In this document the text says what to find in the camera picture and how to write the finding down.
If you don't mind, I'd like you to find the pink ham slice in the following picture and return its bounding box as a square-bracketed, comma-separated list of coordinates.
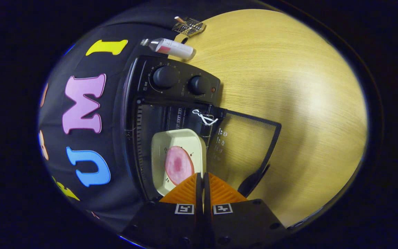
[165, 146, 195, 186]

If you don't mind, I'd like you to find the black toaster oven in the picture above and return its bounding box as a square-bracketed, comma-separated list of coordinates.
[114, 55, 282, 204]

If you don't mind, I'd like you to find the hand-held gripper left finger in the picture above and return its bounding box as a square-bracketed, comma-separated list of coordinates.
[121, 172, 205, 249]

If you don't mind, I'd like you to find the clear plastic bottle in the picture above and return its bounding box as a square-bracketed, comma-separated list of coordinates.
[140, 38, 197, 61]

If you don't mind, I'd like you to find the wire mesh holder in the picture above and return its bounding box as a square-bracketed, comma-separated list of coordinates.
[171, 16, 206, 37]

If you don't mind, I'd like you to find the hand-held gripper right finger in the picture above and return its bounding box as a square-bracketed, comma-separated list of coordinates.
[204, 172, 289, 249]

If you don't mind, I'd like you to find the cream square plate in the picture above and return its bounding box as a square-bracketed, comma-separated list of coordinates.
[151, 129, 207, 197]

